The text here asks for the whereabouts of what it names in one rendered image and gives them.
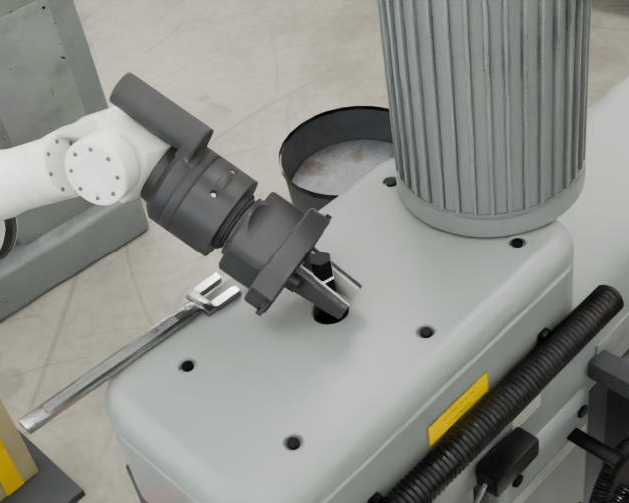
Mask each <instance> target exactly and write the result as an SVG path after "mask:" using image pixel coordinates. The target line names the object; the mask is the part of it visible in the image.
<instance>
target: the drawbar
mask: <svg viewBox="0 0 629 503"><path fill-rule="evenodd" d="M311 267H312V272H313V275H314V276H316V277H317V278H318V279H319V280H321V281H322V282H324V281H327V280H328V279H330V278H332V277H333V276H334V274H333V268H332V263H331V257H330V254H329V253H327V252H323V251H319V252H317V253H315V254H313V255H311ZM326 285H327V286H328V287H329V288H330V289H332V290H333V291H334V292H335V293H337V291H336V285H335V280H334V279H333V280H332V281H330V282H328V283H326ZM319 312H320V317H321V322H322V324H336V323H339V322H341V321H342V319H337V318H335V317H334V316H332V315H330V314H329V313H327V312H325V311H324V310H322V309H319Z"/></svg>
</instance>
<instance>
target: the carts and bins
mask: <svg viewBox="0 0 629 503"><path fill-rule="evenodd" d="M280 155H281V166H282V169H283V171H282V170H281V172H282V175H283V177H284V178H285V180H286V183H287V187H288V190H289V193H290V197H291V200H292V204H293V205H294V206H296V207H297V208H299V209H300V210H302V211H303V212H304V213H306V212H307V210H308V209H310V208H315V209H316V210H318V211H319V210H321V209H322V208H323V207H325V206H326V205H327V204H329V203H330V202H331V201H333V200H334V199H335V198H337V197H338V196H339V195H340V194H342V193H343V192H344V191H346V190H347V189H348V188H350V187H351V186H352V185H354V184H355V183H356V182H358V181H359V180H360V179H361V178H363V177H364V176H365V175H367V174H368V173H369V172H371V171H372V170H373V169H375V168H376V167H377V166H379V165H380V164H382V163H383V162H385V161H387V160H389V159H392V158H395V156H394V147H393V138H392V130H391V121H390V112H389V108H384V107H377V106H350V107H341V108H337V109H333V110H329V111H325V112H323V113H320V114H318V115H315V116H313V117H311V118H309V119H307V120H305V121H304V122H302V123H300V124H299V125H298V126H296V127H295V128H294V129H293V130H292V131H290V132H289V134H288V135H287V136H286V138H285V139H284V140H283V142H282V144H281V147H280V149H279V165H280Z"/></svg>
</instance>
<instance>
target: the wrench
mask: <svg viewBox="0 0 629 503"><path fill-rule="evenodd" d="M221 282H222V280H221V277H220V276H219V275H218V274H216V273H215V274H213V275H212V276H210V277H209V278H208V279H206V280H205V281H203V282H202V283H200V284H199V285H197V286H196V287H195V288H193V290H192V291H190V292H189V293H187V294H186V295H185V298H186V300H187V301H188V302H186V303H185V304H184V305H182V306H181V307H179V308H178V309H176V310H175V311H174V312H172V313H171V314H169V315H168V316H166V317H165V318H164V319H162V320H161V321H159V322H158V323H156V324H155V325H154V326H152V327H151V328H149V329H148V330H146V331H145V332H143V333H142V334H141V335H139V336H138V337H136V338H135V339H133V340H132V341H131V342H129V343H128V344H126V345H125V346H123V347H122V348H121V349H119V350H118V351H116V352H115V353H113V354H112V355H111V356H109V357H108V358H106V359H105V360H103V361H102V362H100V363H99V364H98V365H96V366H95V367H93V368H92V369H90V370H89V371H88V372H86V373H85V374H83V375H82V376H80V377H79V378H78V379H76V380H75V381H73V382H72V383H70V384H69V385H68V386H66V387H65V388H63V389H62V390H60V391H59V392H57V393H56V394H55V395H53V396H52V397H50V398H49V399H47V400H46V401H45V402H43V403H42V404H40V405H39V406H37V407H36V408H35V409H33V410H32V411H30V412H29V413H27V414H26V415H25V416H23V417H22V418H20V419H19V424H20V425H21V426H22V427H23V428H24V429H25V430H26V431H27V432H28V434H32V433H34V432H35V431H37V430H38V429H39V428H41V427H42V426H44V425H45V424H46V423H48V422H49V421H51V420H52V419H53V418H55V417H56V416H58V415H59V414H61V413H62V412H63V411H65V410H66V409H68V408H69V407H70V406H72V405H73V404H75V403H76V402H77V401H79V400H80V399H82V398H83V397H84V396H86V395H87V394H89V393H90V392H92V391H93V390H94V389H96V388H97V387H99V386H100V385H101V384H103V383H104V382H106V381H107V380H108V379H110V378H111V377H113V376H114V375H116V374H117V373H118V372H120V371H121V370H123V369H124V368H125V367H127V366H128V365H130V364H131V363H132V362H134V361H135V360H137V359H138V358H139V357H141V356H142V355H144V354H145V353H147V352H148V351H149V350H151V349H152V348H154V347H155V346H156V345H158V344H159V343H161V342H162V341H163V340H165V339H166V338H168V337H169V336H170V335H172V334H173V333H175V332H176V331H178V330H179V329H180V328H182V327H183V326H185V325H186V324H187V323H189V322H190V321H192V320H193V319H194V318H196V317H197V316H199V315H200V314H201V313H202V312H203V313H204V314H205V315H207V316H211V315H212V314H214V313H215V312H217V311H219V310H221V309H222V308H224V307H225V306H226V305H228V304H229V303H231V302H232V301H233V300H235V299H236V298H238V297H239V296H240V295H241V293H240V291H239V290H238V289H237V288H236V287H231V288H230V289H228V290H227V291H225V292H224V293H222V294H221V295H220V296H218V297H217V298H215V299H214V300H213V301H211V302H209V301H207V300H206V299H205V298H203V296H204V295H205V294H207V293H208V292H210V291H211V290H212V289H214V288H215V287H217V286H218V285H220V284H221Z"/></svg>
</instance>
